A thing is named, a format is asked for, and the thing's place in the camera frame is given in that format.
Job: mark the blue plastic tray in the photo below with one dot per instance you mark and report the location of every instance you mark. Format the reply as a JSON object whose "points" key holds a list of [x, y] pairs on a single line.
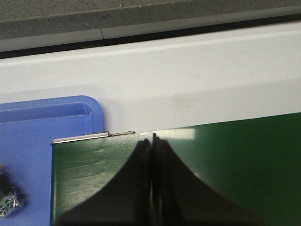
{"points": [[26, 131]]}

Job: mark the grey speckled stone counter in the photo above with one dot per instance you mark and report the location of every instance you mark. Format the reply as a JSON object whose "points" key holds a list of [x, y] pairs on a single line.
{"points": [[29, 27]]}

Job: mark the green conveyor belt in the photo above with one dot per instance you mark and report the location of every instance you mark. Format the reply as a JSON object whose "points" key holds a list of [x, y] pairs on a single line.
{"points": [[254, 163]]}

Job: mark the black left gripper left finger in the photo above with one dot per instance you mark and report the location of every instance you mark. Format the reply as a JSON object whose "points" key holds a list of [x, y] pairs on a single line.
{"points": [[123, 201]]}

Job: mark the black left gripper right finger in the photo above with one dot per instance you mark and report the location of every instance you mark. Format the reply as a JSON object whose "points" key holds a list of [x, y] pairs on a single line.
{"points": [[180, 198]]}

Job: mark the yellow push button switch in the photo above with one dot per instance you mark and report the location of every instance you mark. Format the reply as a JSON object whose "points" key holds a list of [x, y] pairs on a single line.
{"points": [[11, 201]]}

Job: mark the aluminium conveyor frame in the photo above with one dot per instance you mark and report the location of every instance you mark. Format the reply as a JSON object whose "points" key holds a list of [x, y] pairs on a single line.
{"points": [[89, 136]]}

